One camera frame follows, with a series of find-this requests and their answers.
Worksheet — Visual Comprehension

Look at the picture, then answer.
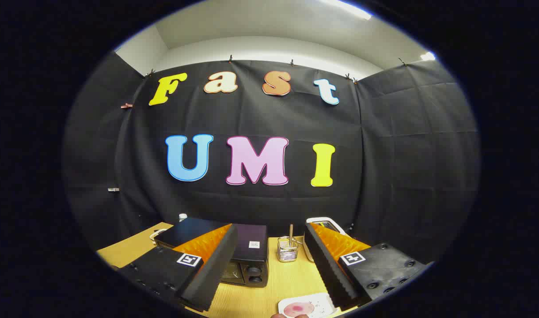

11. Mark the wire utensil holder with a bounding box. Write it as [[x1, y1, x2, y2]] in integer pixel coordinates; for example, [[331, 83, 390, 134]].
[[277, 236, 299, 263]]

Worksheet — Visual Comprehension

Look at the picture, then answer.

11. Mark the white countertop appliance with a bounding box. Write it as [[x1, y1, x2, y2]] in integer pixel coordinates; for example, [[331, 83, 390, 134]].
[[306, 217, 347, 263]]

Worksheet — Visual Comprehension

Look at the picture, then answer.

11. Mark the pink ham slice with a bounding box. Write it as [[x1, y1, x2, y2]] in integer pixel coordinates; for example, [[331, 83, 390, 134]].
[[284, 302, 315, 318]]

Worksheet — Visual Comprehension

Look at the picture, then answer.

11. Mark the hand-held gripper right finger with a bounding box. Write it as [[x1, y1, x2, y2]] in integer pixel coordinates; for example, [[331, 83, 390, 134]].
[[304, 222, 429, 310]]

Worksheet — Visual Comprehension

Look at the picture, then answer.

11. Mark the black toaster oven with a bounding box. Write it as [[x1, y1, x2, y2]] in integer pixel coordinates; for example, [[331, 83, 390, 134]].
[[154, 217, 270, 288]]

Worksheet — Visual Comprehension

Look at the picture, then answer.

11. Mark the white square plate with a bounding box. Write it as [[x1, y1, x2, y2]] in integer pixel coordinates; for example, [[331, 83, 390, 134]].
[[278, 292, 336, 318]]

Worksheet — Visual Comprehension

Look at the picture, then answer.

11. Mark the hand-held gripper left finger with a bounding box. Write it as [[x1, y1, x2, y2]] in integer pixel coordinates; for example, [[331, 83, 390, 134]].
[[119, 223, 238, 312]]

